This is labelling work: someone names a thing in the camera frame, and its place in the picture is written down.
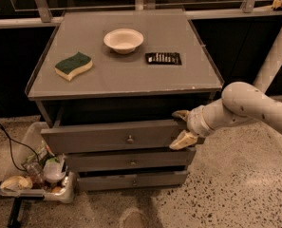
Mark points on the white cup in bin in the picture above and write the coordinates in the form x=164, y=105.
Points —
x=53, y=172

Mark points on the grey drawer cabinet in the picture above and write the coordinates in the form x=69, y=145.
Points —
x=121, y=88

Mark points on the grey drawer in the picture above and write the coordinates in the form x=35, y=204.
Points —
x=117, y=182
x=129, y=159
x=112, y=136

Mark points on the grey middle drawer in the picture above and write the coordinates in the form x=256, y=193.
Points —
x=129, y=159

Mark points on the grey top drawer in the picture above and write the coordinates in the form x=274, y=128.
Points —
x=112, y=136

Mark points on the clear plastic bin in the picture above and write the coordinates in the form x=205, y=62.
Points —
x=25, y=177

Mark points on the green yellow sponge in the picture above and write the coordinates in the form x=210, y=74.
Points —
x=74, y=66

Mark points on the yellow object on ledge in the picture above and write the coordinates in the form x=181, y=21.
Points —
x=277, y=5

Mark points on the white diagonal pillar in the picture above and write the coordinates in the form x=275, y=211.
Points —
x=271, y=65

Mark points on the black stand base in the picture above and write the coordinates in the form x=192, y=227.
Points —
x=13, y=221

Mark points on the grey bottom drawer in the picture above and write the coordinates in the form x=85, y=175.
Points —
x=117, y=182

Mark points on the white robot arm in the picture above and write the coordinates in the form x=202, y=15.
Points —
x=239, y=104

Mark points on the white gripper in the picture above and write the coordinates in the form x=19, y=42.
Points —
x=194, y=122

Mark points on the white paper bowl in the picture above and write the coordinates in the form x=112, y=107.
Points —
x=123, y=40

